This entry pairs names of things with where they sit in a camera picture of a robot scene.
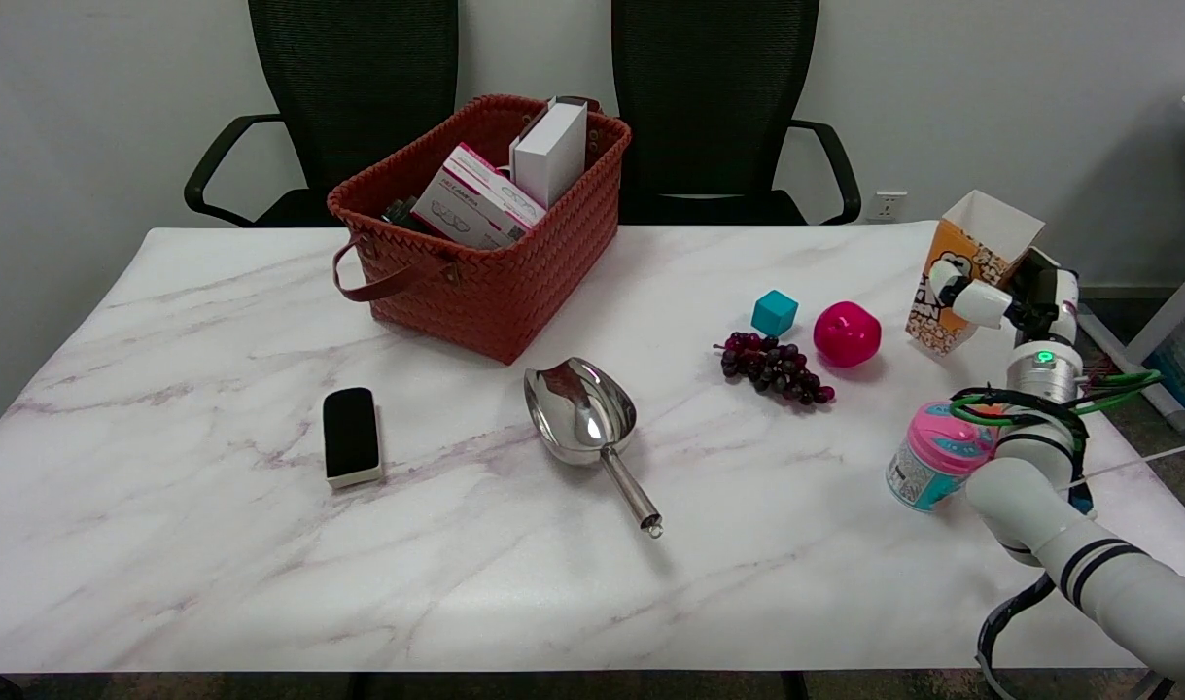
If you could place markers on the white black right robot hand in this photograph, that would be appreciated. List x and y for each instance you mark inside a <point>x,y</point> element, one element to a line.
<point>1049,306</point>

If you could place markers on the orange white popcorn box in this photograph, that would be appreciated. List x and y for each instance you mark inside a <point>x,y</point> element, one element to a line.
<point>971,243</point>

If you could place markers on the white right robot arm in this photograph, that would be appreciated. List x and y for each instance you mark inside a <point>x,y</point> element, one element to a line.
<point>1049,506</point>

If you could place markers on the plain white box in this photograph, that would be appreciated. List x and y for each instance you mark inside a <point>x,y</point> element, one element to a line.
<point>553,151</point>

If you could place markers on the pink white printed box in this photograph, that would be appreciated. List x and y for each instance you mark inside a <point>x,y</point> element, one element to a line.
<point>475,199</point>

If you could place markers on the pink lidded jar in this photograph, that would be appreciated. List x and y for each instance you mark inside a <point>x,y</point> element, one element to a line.
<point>927,457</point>

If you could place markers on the magenta toy apple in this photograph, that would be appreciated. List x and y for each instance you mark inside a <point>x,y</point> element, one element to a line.
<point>847,335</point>

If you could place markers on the teal cube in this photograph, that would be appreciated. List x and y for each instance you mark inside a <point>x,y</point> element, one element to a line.
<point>775,313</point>

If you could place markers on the purple toy grapes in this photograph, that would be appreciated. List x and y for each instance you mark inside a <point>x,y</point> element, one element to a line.
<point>777,367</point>

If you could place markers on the black mesh office chair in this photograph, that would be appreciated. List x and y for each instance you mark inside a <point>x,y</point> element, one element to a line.
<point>709,97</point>
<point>354,97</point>

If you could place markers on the shiny metal scoop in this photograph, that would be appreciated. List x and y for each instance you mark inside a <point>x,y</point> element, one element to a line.
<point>582,413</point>

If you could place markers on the red woven basket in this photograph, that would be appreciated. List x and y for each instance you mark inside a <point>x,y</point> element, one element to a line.
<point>485,282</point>

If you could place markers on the dark small packet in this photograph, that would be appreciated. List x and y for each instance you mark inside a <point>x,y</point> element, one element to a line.
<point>398,212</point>

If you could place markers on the black whiteboard eraser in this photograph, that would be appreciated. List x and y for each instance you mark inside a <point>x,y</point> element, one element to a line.
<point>351,433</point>

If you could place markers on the white wall socket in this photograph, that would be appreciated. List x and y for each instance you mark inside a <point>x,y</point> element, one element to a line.
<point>888,205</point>

